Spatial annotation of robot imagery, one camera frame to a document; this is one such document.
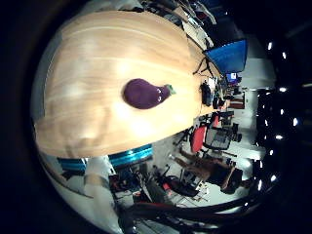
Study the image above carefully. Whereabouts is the red office chair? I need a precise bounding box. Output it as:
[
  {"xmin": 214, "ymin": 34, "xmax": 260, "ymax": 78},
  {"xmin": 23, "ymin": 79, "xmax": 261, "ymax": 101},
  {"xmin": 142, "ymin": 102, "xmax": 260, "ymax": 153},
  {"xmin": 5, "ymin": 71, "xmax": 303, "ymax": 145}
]
[{"xmin": 189, "ymin": 124, "xmax": 209, "ymax": 154}]

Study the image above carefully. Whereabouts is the person in dark clothes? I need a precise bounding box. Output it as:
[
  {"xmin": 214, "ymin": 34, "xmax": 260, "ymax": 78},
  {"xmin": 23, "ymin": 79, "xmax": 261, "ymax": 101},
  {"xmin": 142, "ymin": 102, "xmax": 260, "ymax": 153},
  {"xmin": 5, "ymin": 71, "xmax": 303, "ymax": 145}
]
[{"xmin": 168, "ymin": 146, "xmax": 246, "ymax": 195}]

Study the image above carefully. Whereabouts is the blue metal table rail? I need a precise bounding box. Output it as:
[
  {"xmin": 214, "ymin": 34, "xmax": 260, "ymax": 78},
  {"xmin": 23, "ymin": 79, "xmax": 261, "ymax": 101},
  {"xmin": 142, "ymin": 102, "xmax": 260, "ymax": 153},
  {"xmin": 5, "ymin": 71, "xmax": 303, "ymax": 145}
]
[
  {"xmin": 58, "ymin": 157, "xmax": 88, "ymax": 174},
  {"xmin": 108, "ymin": 144, "xmax": 154, "ymax": 169}
]

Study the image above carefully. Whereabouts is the black device on table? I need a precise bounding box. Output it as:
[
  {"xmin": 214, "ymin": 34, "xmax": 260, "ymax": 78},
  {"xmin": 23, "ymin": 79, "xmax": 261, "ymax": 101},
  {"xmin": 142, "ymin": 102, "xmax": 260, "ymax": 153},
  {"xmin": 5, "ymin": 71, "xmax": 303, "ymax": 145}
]
[{"xmin": 200, "ymin": 82, "xmax": 215, "ymax": 107}]

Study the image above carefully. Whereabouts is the purple eggplant plush toy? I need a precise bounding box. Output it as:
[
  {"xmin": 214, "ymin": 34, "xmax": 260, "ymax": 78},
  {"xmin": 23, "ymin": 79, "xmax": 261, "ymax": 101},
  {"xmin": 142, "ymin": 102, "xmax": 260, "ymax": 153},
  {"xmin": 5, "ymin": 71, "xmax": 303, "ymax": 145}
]
[{"xmin": 122, "ymin": 77, "xmax": 177, "ymax": 110}]

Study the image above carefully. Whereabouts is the black cable on table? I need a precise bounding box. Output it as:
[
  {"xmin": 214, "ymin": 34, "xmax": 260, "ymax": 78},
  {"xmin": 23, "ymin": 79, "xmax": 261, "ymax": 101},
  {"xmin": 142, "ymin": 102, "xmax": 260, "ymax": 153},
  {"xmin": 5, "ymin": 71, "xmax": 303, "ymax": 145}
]
[{"xmin": 192, "ymin": 57, "xmax": 216, "ymax": 78}]

